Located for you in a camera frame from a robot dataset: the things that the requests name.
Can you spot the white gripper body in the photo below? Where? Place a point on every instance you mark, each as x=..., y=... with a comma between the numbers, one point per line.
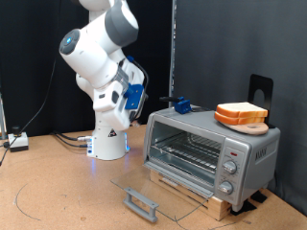
x=116, y=121

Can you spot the white bread slice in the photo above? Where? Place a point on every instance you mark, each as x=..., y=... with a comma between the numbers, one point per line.
x=236, y=120
x=240, y=108

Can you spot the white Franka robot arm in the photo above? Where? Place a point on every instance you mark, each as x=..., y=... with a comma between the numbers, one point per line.
x=105, y=143

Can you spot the silver oven knob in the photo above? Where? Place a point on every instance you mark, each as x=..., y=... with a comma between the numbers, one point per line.
x=225, y=187
x=229, y=166

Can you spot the silver toaster oven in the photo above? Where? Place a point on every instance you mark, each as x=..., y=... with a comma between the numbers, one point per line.
x=243, y=143

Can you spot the grey metal pole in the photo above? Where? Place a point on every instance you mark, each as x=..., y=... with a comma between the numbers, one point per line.
x=173, y=48

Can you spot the emergency stop button box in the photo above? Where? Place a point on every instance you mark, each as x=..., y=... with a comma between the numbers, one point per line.
x=19, y=142

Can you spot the thin metal stand leg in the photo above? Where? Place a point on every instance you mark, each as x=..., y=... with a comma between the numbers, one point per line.
x=2, y=118

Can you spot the round wooden plate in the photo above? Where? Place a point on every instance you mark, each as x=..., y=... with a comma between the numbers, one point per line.
x=252, y=129

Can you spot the slatted wooden block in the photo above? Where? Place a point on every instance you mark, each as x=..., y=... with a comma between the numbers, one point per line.
x=220, y=209

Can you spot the black metal bookend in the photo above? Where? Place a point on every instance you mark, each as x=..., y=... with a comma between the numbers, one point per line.
x=255, y=83

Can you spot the black foam pad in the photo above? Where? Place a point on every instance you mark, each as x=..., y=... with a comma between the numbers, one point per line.
x=243, y=207
x=259, y=196

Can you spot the dark grey backdrop curtain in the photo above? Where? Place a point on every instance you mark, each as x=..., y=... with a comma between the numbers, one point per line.
x=255, y=38

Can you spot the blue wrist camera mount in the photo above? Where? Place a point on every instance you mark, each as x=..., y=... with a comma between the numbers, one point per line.
x=132, y=96

